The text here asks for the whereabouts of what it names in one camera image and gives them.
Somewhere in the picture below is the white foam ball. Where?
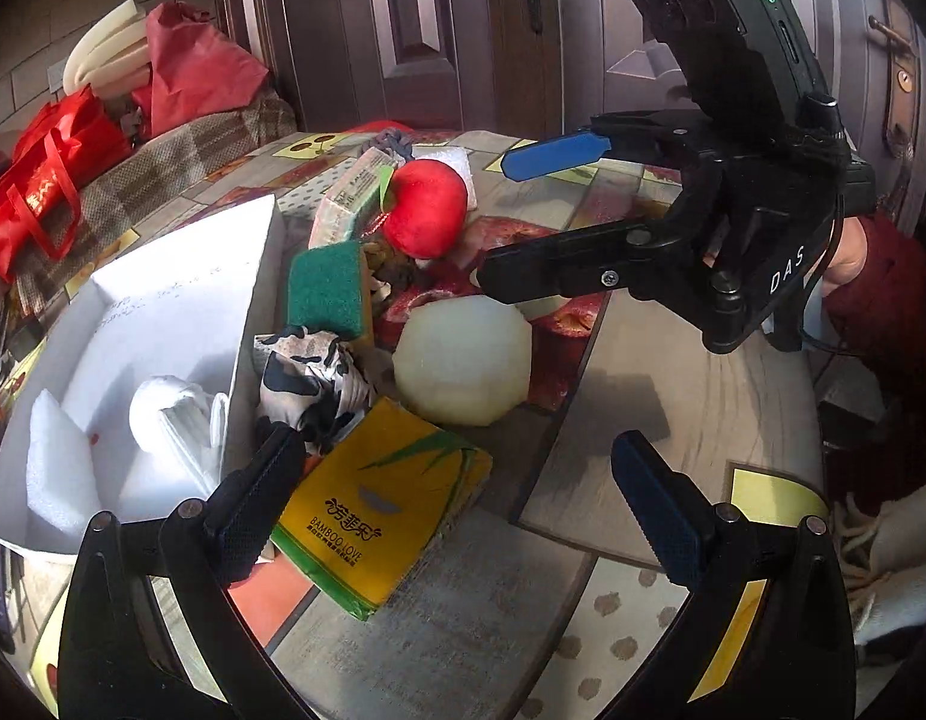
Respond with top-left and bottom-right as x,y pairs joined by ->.
391,295 -> 535,428

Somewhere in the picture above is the brown walnut toy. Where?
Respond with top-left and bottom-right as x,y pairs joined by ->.
361,240 -> 434,293

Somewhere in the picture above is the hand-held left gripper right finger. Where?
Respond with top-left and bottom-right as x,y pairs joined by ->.
605,430 -> 858,720

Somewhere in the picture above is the panelled metal door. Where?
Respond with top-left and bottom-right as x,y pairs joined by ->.
215,0 -> 558,136

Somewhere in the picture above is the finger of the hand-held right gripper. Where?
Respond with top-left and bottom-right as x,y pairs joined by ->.
502,111 -> 704,182
474,221 -> 704,308

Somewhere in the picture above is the red tote bag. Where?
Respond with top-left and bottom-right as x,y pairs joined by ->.
0,86 -> 134,282

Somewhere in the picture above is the beige fringed scarf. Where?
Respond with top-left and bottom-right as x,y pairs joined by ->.
830,480 -> 926,668

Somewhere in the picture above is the pink tissue pack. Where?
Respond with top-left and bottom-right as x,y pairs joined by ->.
307,148 -> 404,250

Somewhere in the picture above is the brass door handle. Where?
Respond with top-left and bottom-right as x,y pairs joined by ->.
868,15 -> 918,151

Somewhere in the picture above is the white cardboard box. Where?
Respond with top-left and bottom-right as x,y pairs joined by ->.
0,193 -> 287,556

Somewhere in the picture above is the yellow tissue pack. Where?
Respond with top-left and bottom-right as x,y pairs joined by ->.
271,396 -> 494,622

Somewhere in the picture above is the white foam block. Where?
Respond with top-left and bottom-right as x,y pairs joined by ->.
413,146 -> 479,211

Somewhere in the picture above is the plaid bench cover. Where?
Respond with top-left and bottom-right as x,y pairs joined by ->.
13,86 -> 299,301

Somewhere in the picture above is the leopard print scrunchie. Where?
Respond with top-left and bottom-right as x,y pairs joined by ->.
253,326 -> 377,458

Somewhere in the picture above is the red cloth bag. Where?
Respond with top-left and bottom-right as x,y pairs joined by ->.
131,1 -> 270,140

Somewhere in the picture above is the red plush apple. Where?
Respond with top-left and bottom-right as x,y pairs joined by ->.
380,160 -> 470,260

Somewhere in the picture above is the person's right forearm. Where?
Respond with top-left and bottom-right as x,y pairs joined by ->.
819,210 -> 926,406

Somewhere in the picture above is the white foam roll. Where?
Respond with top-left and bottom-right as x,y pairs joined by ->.
61,0 -> 152,98

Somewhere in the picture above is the metal door with handle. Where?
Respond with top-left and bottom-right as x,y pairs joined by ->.
553,0 -> 926,241

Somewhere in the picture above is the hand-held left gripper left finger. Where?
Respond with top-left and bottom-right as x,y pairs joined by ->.
58,424 -> 310,720

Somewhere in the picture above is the green and yellow sponge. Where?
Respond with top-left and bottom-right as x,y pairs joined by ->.
286,240 -> 374,338

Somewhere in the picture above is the white foam sheet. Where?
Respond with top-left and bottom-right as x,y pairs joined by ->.
26,388 -> 104,533

